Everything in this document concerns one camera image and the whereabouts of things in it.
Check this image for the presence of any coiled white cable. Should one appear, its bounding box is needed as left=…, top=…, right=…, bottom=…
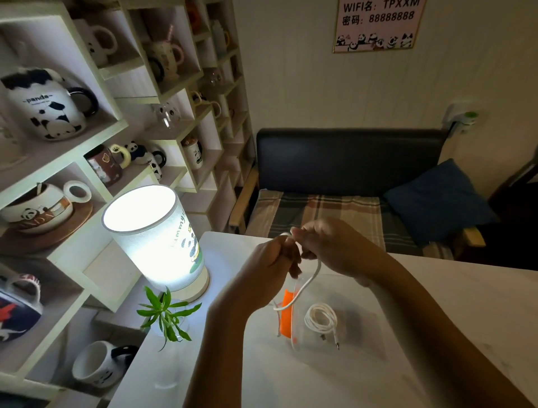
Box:
left=303, top=303, right=340, bottom=350

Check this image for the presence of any black and white panda mug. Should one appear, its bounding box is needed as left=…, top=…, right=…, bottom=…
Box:
left=125, top=140, right=167, bottom=182

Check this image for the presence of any person's left hand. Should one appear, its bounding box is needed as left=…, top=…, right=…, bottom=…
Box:
left=214, top=235, right=303, bottom=314

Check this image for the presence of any person's left forearm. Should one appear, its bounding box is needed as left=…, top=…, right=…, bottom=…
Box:
left=183, top=294, right=273, bottom=408

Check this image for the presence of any white cable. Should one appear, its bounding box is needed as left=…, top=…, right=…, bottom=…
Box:
left=303, top=303, right=340, bottom=350
left=272, top=228, right=323, bottom=312

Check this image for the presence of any dark blue and red mug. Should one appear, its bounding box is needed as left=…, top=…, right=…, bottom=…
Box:
left=0, top=272, right=44, bottom=342

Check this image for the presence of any white cubby shelf unit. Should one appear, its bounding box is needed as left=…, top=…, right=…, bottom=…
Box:
left=0, top=0, right=258, bottom=402

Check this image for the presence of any cream mug with straw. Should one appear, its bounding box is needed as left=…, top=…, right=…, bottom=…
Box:
left=143, top=24, right=186, bottom=83

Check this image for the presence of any clear glass vase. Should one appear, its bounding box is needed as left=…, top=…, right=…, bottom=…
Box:
left=150, top=313, right=191, bottom=342

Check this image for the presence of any clear glass panda cup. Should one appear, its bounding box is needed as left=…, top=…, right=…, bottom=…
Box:
left=155, top=103, right=182, bottom=129

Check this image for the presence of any pale mug with yellow handle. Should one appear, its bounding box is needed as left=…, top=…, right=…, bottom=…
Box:
left=210, top=19, right=232, bottom=58

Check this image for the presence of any round wooden saucer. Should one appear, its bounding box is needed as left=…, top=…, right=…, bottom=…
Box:
left=0, top=201, right=94, bottom=256

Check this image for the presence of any large white panda mug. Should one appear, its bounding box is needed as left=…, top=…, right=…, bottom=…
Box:
left=0, top=67, right=100, bottom=142

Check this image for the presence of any white lidded panda mug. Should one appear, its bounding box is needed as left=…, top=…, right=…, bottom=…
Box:
left=181, top=136, right=203, bottom=171

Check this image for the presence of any white mug with black handle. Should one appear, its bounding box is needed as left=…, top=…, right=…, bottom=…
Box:
left=71, top=340, right=139, bottom=388

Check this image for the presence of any brown mug with yellow handle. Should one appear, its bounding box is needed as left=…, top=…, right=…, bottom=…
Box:
left=84, top=144, right=132, bottom=186

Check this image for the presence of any white mug with yellow handle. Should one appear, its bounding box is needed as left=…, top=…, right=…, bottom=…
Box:
left=190, top=90, right=222, bottom=119

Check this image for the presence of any dark wooden chair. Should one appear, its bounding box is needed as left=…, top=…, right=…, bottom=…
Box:
left=462, top=145, right=538, bottom=270

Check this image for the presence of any framed panda wall sign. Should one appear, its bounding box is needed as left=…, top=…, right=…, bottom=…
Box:
left=333, top=0, right=428, bottom=54

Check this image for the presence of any wide white panda cup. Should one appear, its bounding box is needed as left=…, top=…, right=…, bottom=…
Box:
left=0, top=180, right=92, bottom=235

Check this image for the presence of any person's right hand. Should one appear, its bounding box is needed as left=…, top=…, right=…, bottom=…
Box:
left=300, top=219, right=390, bottom=283

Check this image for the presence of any small green plant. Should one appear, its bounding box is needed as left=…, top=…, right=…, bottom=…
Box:
left=136, top=286, right=203, bottom=352

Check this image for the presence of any clear pouch with orange edge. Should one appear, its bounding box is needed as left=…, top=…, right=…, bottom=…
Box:
left=275, top=288, right=388, bottom=363

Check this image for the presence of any white mug with bear face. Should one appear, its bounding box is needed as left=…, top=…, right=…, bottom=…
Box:
left=73, top=19, right=119, bottom=68

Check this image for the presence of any person's right forearm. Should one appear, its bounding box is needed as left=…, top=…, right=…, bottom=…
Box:
left=363, top=251, right=535, bottom=408

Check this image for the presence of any lit cylinder table lamp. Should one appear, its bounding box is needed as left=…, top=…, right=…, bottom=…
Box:
left=102, top=184, right=210, bottom=304

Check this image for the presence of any wooden bench with black backrest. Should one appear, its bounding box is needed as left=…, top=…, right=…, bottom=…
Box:
left=228, top=128, right=488, bottom=261

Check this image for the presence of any white wall plug device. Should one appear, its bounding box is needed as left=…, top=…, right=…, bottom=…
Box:
left=441, top=98, right=482, bottom=136

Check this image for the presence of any plaid seat cushion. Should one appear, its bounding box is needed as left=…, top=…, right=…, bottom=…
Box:
left=245, top=189, right=455, bottom=260

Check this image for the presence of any dark blue pillow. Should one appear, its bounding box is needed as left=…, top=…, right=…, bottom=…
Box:
left=382, top=158, right=499, bottom=247

